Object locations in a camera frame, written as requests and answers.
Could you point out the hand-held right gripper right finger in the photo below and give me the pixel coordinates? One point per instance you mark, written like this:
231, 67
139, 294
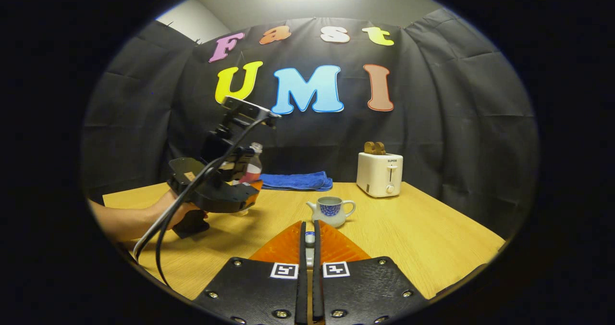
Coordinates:
365, 291

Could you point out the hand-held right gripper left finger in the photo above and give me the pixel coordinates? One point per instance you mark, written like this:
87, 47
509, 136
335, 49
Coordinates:
254, 291

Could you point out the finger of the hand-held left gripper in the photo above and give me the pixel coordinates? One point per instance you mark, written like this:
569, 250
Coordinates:
238, 161
252, 193

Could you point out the clear water bottle pink label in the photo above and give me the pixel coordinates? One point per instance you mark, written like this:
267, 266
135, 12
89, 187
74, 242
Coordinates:
255, 168

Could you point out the white teacup lid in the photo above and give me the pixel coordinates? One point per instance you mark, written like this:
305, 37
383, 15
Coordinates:
310, 241

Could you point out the white blue teacup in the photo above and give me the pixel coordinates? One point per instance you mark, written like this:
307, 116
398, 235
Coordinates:
331, 209

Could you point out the blue folded towel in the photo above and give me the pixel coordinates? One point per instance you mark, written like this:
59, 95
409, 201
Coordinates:
298, 181

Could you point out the cream white toaster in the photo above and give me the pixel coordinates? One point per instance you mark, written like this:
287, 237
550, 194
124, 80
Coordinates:
377, 173

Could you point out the brown bread slices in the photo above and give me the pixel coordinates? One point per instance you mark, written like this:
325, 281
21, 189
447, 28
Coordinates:
374, 147

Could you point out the black backdrop cloth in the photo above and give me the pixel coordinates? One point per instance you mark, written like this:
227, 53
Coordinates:
456, 123

